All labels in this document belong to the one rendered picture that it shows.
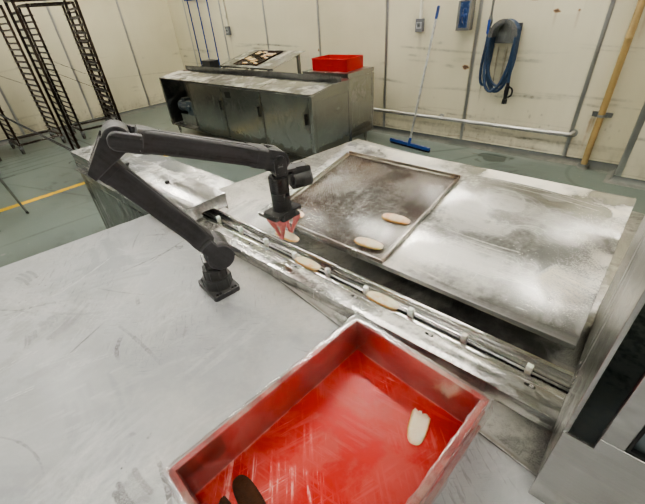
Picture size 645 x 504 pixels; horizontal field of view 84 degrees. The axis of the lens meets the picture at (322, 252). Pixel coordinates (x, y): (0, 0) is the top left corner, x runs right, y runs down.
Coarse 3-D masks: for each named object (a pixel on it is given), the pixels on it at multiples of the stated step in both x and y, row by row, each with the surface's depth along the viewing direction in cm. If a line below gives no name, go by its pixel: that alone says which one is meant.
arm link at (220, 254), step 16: (112, 128) 75; (96, 144) 77; (96, 160) 77; (112, 160) 78; (96, 176) 78; (112, 176) 80; (128, 176) 82; (128, 192) 84; (144, 192) 86; (144, 208) 87; (160, 208) 89; (176, 208) 92; (176, 224) 93; (192, 224) 95; (192, 240) 97; (208, 240) 98; (208, 256) 99; (224, 256) 101
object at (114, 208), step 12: (144, 156) 223; (156, 156) 221; (168, 168) 202; (180, 168) 201; (192, 168) 200; (84, 180) 215; (204, 180) 184; (216, 180) 183; (228, 180) 182; (96, 192) 209; (108, 192) 193; (96, 204) 223; (108, 204) 204; (120, 204) 189; (132, 204) 175; (108, 216) 217; (120, 216) 199; (132, 216) 184; (108, 228) 231
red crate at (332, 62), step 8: (320, 56) 435; (328, 56) 446; (336, 56) 441; (344, 56) 435; (352, 56) 429; (360, 56) 416; (312, 64) 428; (320, 64) 421; (328, 64) 415; (336, 64) 408; (344, 64) 402; (352, 64) 409; (360, 64) 421
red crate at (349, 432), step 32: (320, 384) 80; (352, 384) 79; (384, 384) 79; (288, 416) 74; (320, 416) 74; (352, 416) 73; (384, 416) 73; (448, 416) 72; (256, 448) 69; (288, 448) 69; (320, 448) 68; (352, 448) 68; (384, 448) 68; (416, 448) 67; (224, 480) 65; (256, 480) 65; (288, 480) 64; (320, 480) 64; (352, 480) 64; (384, 480) 63; (416, 480) 63
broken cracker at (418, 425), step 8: (416, 416) 71; (424, 416) 71; (408, 424) 71; (416, 424) 70; (424, 424) 70; (408, 432) 69; (416, 432) 69; (424, 432) 69; (408, 440) 68; (416, 440) 68
